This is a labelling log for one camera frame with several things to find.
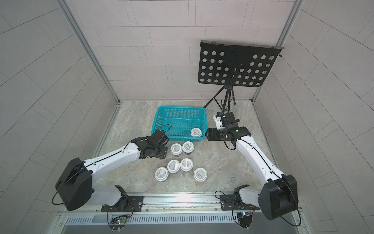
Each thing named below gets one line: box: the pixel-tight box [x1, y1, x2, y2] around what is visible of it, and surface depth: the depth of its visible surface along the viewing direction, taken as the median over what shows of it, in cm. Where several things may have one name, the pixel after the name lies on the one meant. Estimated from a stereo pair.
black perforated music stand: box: [197, 40, 285, 113], surface depth 76 cm
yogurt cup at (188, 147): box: [182, 140, 195, 156], surface depth 86 cm
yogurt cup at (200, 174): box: [193, 167, 208, 182], surface depth 76 cm
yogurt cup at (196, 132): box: [190, 127, 203, 138], surface depth 93 cm
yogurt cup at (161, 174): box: [154, 166, 169, 182], surface depth 76 cm
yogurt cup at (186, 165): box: [180, 157, 194, 173], surface depth 80 cm
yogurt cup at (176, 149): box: [170, 142, 183, 157], surface depth 84 cm
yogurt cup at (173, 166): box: [167, 159, 181, 174], surface depth 78 cm
